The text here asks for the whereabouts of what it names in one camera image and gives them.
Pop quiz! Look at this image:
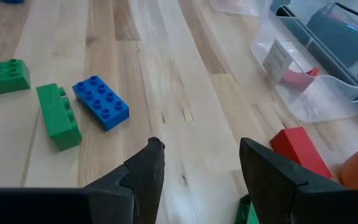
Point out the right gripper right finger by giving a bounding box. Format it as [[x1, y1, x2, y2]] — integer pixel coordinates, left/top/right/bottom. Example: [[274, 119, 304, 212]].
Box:
[[239, 138, 358, 224]]

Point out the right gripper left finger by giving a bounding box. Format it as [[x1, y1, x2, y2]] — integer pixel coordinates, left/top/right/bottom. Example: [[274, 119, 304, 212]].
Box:
[[84, 136, 166, 224]]

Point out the green square toy brick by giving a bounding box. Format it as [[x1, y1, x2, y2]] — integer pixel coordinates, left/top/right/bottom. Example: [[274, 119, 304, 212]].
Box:
[[234, 194, 260, 224], [0, 58, 31, 95]]

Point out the red toy brick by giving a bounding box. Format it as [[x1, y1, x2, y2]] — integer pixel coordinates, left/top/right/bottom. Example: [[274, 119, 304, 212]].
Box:
[[280, 66, 321, 91], [270, 126, 333, 180]]

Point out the green long toy brick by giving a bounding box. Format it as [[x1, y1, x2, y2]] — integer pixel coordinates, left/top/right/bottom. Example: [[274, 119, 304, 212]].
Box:
[[36, 83, 83, 152]]

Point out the clear plastic bin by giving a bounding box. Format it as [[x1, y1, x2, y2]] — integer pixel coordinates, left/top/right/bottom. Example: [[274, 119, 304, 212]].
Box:
[[209, 0, 275, 18], [249, 9, 358, 124]]

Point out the black equipment case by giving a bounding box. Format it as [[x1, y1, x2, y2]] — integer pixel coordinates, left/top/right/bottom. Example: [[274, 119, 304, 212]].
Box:
[[306, 2, 358, 68]]

